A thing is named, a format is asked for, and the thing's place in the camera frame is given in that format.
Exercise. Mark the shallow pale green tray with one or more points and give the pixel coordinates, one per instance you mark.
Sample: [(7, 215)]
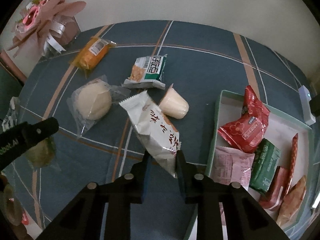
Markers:
[(208, 112)]

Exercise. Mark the brown pastry in clear wrap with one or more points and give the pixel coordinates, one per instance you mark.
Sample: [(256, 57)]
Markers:
[(292, 202)]

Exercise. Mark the dark red flat packet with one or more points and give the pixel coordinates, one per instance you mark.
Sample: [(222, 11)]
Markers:
[(272, 199)]

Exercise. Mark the red flower print snack bag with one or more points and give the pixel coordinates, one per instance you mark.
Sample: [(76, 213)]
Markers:
[(245, 133)]

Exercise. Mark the blue plaid tablecloth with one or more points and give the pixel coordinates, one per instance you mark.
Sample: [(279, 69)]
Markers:
[(200, 60)]

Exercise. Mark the clear wrapped dark snack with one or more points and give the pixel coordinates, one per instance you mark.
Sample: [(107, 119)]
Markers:
[(43, 155)]

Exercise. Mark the green white cracker packet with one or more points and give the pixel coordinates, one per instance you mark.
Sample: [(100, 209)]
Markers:
[(147, 73)]

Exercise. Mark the pink paper flower bouquet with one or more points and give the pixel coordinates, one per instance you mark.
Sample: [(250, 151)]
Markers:
[(47, 26)]

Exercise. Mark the cream pudding cup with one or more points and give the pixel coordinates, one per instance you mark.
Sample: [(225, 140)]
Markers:
[(173, 104)]

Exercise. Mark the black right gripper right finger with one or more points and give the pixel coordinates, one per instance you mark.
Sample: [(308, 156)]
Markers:
[(197, 188)]

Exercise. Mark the tall red snack bag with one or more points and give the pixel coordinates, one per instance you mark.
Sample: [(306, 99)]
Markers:
[(252, 106)]

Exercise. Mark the red patterned wafer bar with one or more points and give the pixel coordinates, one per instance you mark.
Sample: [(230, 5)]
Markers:
[(294, 152)]

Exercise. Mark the white power strip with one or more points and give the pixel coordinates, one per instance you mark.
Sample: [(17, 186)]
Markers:
[(305, 99)]

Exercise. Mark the pink snack packet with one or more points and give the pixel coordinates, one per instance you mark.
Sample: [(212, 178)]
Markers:
[(232, 165)]

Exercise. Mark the round bun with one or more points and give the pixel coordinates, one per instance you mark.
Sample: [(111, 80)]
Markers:
[(92, 101)]

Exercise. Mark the white snack bag red letters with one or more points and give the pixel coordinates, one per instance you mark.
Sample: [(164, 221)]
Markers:
[(154, 130)]

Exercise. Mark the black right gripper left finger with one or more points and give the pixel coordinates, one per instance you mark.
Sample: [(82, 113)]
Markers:
[(119, 195)]

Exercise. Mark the orange cake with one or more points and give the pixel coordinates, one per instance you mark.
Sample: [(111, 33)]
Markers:
[(92, 53)]

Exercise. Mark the green snack packet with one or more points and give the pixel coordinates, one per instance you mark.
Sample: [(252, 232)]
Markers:
[(264, 166)]

